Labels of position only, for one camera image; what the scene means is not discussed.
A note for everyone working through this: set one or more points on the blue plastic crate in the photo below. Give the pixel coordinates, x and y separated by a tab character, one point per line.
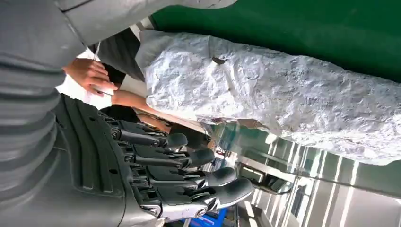
206	221

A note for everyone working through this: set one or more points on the white phone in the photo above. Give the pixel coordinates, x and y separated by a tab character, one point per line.
105	90

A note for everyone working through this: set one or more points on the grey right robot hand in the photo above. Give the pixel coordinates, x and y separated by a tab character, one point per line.
94	188

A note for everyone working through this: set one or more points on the person's hand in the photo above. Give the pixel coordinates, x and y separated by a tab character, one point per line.
86	73

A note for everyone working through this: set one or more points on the person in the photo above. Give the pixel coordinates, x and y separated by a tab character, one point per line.
120	53

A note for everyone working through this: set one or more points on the green conveyor belt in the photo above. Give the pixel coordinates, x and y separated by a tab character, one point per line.
297	28

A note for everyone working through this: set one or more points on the aluminium conveyor frame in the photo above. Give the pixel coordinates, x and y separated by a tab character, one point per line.
329	188

